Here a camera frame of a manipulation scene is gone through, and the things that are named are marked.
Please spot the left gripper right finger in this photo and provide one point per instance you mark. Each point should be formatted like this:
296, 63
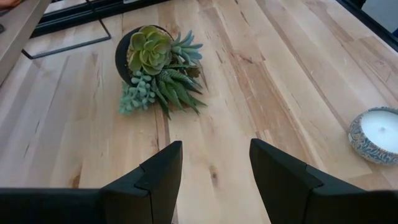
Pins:
280, 186

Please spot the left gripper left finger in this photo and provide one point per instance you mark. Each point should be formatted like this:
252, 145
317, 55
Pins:
149, 186

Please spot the patterned candle tin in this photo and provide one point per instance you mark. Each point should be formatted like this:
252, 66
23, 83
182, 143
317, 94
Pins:
377, 133

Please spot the succulent plant black pot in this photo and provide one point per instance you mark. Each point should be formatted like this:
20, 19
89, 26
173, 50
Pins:
152, 56

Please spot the wooden shelf black frame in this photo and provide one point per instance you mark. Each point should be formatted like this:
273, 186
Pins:
18, 34

